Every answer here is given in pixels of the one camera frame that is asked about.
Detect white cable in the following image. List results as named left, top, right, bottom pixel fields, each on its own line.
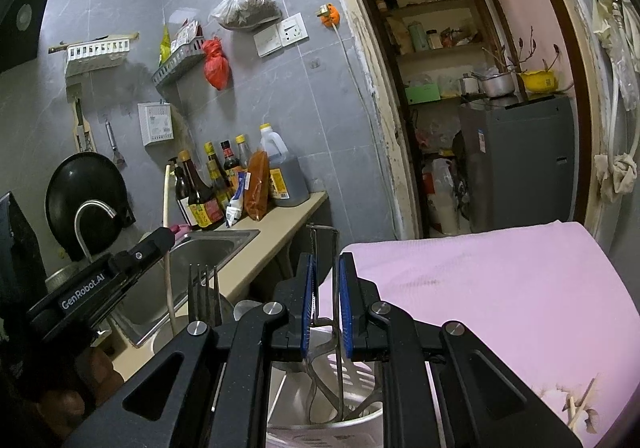
left=332, top=25, right=401, bottom=239

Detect knife in wooden holder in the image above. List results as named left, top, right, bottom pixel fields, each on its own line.
left=70, top=95, right=97, bottom=154

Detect yellow snack packet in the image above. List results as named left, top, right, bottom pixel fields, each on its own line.
left=159, top=25, right=173, bottom=66

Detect yellow basin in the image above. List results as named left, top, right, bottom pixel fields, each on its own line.
left=520, top=69, right=558, bottom=93

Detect metal pot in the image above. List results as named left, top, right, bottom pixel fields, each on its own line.
left=472, top=68, right=517, bottom=99

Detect person's left forearm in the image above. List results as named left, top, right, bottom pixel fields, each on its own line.
left=0, top=353, right=66, bottom=448

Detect mint green canister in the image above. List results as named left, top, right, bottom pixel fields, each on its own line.
left=407, top=21, right=428, bottom=52

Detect wooden stick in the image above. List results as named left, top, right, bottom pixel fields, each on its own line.
left=48, top=32, right=141, bottom=54

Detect white wall box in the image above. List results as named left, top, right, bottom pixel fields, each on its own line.
left=137, top=100, right=176, bottom=147

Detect green box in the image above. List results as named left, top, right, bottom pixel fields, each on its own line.
left=404, top=83, right=442, bottom=104

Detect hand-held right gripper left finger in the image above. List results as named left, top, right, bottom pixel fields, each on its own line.
left=60, top=252, right=318, bottom=448

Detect black range hood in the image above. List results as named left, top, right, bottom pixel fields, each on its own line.
left=0, top=0, right=71, bottom=74

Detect white blue packet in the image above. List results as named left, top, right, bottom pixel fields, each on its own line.
left=225, top=171, right=251, bottom=228

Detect wooden shelf unit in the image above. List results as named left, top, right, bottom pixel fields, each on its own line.
left=360, top=0, right=501, bottom=109

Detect metal bowl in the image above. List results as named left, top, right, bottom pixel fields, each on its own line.
left=45, top=263, right=81, bottom=291

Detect thin metal wire frame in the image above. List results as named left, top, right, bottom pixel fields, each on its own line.
left=306, top=223, right=340, bottom=281

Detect grey washing machine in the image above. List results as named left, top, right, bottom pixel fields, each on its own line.
left=459, top=95, right=576, bottom=234

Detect person's left hand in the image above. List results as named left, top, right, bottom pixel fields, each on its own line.
left=42, top=348, right=124, bottom=421

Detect knotted cream rag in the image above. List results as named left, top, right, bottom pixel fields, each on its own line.
left=594, top=153, right=638, bottom=204

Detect cream door frame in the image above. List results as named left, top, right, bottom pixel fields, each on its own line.
left=310, top=0, right=613, bottom=241

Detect orange seasoning packet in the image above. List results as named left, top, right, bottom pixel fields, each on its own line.
left=243, top=149, right=272, bottom=221

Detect steel sink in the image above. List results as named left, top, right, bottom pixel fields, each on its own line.
left=107, top=228, right=261, bottom=346

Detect beige kitchen counter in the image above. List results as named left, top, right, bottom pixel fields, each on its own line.
left=115, top=190, right=330, bottom=379

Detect large oil jug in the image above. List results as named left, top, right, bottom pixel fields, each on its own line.
left=259, top=123, right=311, bottom=207

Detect steel fork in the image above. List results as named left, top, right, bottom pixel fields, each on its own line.
left=188, top=264, right=223, bottom=326

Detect cream rubber gloves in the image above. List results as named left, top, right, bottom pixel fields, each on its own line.
left=592, top=0, right=640, bottom=54

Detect black wok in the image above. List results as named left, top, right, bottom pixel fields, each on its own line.
left=45, top=153, right=136, bottom=261

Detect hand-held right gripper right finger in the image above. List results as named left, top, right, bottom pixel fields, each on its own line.
left=337, top=251, right=583, bottom=448

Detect pink floral tablecloth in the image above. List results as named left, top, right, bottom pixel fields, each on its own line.
left=317, top=220, right=640, bottom=448

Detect grey wall shelf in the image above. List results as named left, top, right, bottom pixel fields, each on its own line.
left=152, top=40, right=208, bottom=89

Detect white wall socket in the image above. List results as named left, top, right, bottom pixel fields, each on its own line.
left=279, top=13, right=308, bottom=48

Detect white wall basket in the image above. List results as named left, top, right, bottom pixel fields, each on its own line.
left=65, top=39, right=132, bottom=76

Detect steel faucet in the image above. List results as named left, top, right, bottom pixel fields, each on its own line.
left=74, top=199, right=118, bottom=261

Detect white plastic utensil holder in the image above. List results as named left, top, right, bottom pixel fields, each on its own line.
left=232, top=299, right=388, bottom=448

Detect red snack packet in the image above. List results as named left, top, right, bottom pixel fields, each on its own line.
left=172, top=19, right=203, bottom=54

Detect orange wall plug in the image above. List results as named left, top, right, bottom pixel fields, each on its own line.
left=317, top=2, right=342, bottom=26

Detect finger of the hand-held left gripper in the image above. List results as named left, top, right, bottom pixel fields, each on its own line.
left=135, top=227, right=176, bottom=261

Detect red plastic bag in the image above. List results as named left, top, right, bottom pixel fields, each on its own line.
left=202, top=38, right=230, bottom=91

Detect dry plant twigs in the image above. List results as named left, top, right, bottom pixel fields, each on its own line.
left=482, top=25, right=561, bottom=79

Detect white wall switch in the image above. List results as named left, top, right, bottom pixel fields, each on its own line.
left=253, top=23, right=283, bottom=58

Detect dark wooden door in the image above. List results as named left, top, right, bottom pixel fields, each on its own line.
left=345, top=0, right=426, bottom=236

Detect clear bag of dried goods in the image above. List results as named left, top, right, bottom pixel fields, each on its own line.
left=210, top=0, right=282, bottom=31

